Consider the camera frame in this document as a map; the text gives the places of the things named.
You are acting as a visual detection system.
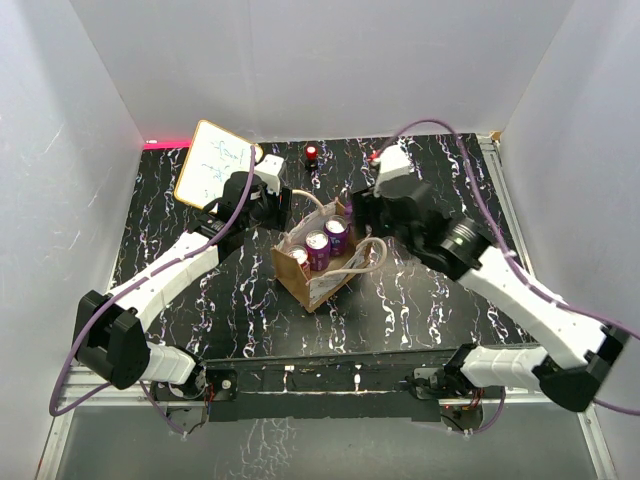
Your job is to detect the burlap canvas bag rope handles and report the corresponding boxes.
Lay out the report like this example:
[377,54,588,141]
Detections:
[271,189,388,313]

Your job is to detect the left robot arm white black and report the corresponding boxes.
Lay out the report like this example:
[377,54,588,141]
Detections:
[73,171,291,399]

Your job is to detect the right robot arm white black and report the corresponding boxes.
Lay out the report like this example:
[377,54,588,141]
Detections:
[351,176,629,412]

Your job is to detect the purple soda can rear right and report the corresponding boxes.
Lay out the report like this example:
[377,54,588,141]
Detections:
[342,202,352,222]

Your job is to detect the purple soda can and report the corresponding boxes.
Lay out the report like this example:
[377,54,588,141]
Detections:
[324,215,349,257]
[342,202,352,222]
[305,230,330,272]

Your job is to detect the purple soda can rear left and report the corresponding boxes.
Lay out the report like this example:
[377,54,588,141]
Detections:
[324,215,349,257]

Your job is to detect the red button on black base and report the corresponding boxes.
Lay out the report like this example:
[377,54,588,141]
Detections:
[305,145,318,171]

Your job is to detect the red cola can left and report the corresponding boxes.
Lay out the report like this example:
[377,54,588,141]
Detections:
[287,245,311,280]

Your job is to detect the purple soda can middle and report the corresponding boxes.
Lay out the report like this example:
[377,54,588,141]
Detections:
[305,230,330,272]

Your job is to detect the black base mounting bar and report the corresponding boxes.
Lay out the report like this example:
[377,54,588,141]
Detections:
[204,349,477,422]

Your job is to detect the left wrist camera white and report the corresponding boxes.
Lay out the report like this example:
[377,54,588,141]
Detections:
[254,154,285,195]

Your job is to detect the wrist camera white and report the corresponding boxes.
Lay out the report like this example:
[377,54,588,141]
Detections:
[369,145,411,195]
[254,154,285,195]

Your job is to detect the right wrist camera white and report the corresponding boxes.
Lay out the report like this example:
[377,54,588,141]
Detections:
[369,145,411,195]

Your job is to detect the whiteboard with yellow frame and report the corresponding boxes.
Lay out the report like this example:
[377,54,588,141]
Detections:
[173,120,263,209]

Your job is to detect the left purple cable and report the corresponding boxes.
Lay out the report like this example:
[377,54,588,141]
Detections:
[47,144,259,436]

